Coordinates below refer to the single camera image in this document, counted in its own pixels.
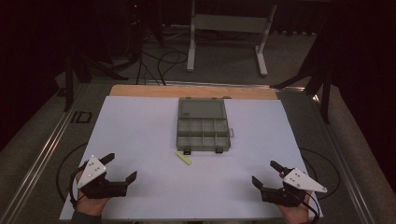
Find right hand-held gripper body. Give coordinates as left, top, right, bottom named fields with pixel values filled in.
left=260, top=167, right=329, bottom=208

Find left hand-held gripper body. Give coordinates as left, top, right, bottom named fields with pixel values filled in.
left=76, top=156, right=129, bottom=200

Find person's right hand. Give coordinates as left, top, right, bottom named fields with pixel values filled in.
left=277, top=190, right=314, bottom=224

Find person's left hand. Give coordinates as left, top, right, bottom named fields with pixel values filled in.
left=74, top=169, right=111, bottom=217

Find white board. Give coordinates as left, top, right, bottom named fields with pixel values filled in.
left=59, top=95, right=324, bottom=221

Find yellow-green flat stick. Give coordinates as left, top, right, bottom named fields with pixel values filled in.
left=175, top=150, right=192, bottom=166

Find black tripod stand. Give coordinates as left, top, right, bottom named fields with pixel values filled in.
left=269, top=6, right=336, bottom=125
left=63, top=43, right=129, bottom=113

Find green plastic compartment box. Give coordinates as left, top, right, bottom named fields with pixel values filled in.
left=176, top=96, right=235, bottom=154

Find black equipment rack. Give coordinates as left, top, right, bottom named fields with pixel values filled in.
left=123, top=0, right=166, bottom=64

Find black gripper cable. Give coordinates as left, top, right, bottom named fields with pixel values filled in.
left=299, top=147, right=342, bottom=224
left=55, top=142, right=90, bottom=210

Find black floor cables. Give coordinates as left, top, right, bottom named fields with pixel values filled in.
left=134, top=46, right=190, bottom=87

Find white metal desk frame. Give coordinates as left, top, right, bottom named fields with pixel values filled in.
left=185, top=0, right=279, bottom=77

